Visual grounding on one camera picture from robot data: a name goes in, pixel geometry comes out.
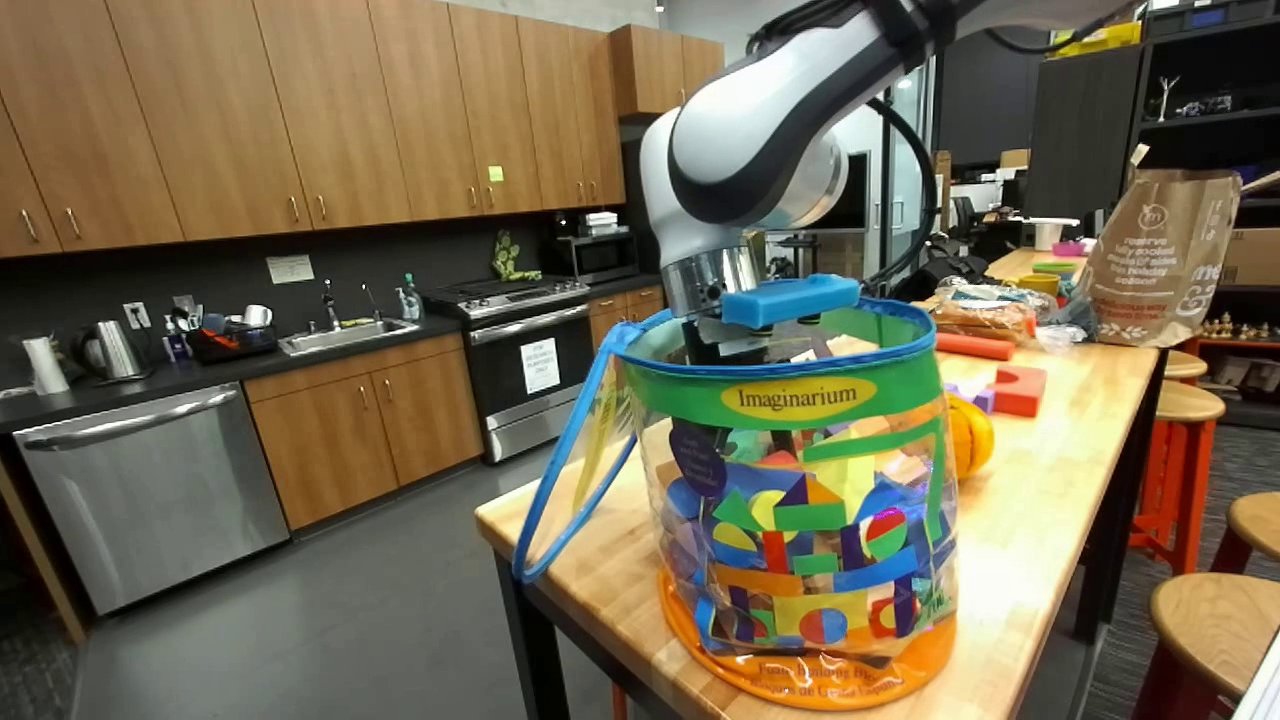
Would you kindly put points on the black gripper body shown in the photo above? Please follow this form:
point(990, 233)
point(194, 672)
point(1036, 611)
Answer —
point(741, 340)

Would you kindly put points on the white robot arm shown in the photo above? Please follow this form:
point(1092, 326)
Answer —
point(760, 134)

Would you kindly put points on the clear toy bag green band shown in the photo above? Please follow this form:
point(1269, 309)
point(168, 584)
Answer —
point(815, 532)

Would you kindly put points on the small purple arch block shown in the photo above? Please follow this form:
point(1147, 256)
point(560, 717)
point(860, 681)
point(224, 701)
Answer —
point(980, 403)

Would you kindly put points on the red arch foam block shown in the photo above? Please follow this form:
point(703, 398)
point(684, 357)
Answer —
point(1022, 389)

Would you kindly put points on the black microwave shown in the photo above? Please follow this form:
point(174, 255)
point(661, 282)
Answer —
point(596, 255)

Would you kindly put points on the black refrigerator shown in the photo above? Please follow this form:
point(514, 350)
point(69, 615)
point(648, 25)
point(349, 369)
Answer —
point(641, 200)

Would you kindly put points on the stainless steel oven range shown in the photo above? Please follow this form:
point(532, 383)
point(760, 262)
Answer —
point(524, 374)

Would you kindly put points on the red foam cylinder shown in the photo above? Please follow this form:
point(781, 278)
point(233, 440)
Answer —
point(972, 346)

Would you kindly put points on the green plant figure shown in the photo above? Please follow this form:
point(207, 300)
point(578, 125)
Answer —
point(509, 256)

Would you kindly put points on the bagged bread loaf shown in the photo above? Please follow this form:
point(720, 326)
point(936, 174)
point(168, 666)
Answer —
point(986, 309)

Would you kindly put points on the orange plush basketball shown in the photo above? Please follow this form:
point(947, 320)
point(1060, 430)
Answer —
point(972, 437)

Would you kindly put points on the wooden cabinet above fridge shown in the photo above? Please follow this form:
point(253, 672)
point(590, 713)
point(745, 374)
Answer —
point(661, 65)

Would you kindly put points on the white bowl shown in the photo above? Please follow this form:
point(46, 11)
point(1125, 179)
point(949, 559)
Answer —
point(1060, 336)

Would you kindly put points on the soap bottle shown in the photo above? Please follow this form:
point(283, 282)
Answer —
point(411, 298)

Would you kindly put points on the wooden base cabinets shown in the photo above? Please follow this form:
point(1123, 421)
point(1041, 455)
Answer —
point(361, 427)

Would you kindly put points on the steel kitchen sink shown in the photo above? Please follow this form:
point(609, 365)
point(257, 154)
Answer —
point(344, 336)

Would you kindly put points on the wooden stool orange legs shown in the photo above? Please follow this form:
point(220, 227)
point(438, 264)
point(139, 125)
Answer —
point(1181, 455)

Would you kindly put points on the yellow box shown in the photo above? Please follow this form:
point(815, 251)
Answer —
point(1102, 40)

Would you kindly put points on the black shelving unit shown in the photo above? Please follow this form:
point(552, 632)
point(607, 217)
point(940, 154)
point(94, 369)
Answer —
point(1200, 105)

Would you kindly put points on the dish rack with dishes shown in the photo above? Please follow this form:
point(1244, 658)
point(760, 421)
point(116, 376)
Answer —
point(220, 332)

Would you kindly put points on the wooden stool red legs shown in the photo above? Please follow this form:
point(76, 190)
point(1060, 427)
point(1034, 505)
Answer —
point(1214, 641)

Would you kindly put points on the stainless steel dishwasher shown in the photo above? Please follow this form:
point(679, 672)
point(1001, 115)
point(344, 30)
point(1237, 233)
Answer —
point(155, 503)

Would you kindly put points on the steel electric kettle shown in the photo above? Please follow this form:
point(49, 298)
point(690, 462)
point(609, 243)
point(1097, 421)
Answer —
point(112, 350)

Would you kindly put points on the white paper towel roll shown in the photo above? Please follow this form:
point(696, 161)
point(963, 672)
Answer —
point(46, 365)

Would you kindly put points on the blue wrist camera cover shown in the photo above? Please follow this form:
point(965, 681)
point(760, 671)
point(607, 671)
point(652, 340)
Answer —
point(788, 300)

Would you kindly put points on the white wall sign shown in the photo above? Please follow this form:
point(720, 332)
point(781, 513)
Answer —
point(289, 268)

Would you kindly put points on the wooden wall cabinets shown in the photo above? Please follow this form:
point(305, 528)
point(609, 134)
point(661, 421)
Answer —
point(264, 122)

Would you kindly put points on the white wall outlet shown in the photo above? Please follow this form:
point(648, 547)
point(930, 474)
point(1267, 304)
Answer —
point(139, 314)

